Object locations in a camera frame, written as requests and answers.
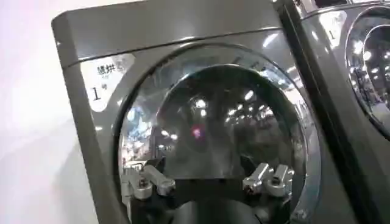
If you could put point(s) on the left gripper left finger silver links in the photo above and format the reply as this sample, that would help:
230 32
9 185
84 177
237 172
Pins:
147 182

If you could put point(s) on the white number label sticker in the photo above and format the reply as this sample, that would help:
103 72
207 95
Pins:
332 29
105 80

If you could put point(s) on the round glass dryer door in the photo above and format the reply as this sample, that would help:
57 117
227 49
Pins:
213 128
370 67

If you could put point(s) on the grey dryer with label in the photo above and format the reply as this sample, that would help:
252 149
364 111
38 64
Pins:
91 121
335 91

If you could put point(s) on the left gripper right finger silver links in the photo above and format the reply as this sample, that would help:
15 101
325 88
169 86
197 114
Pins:
271 179

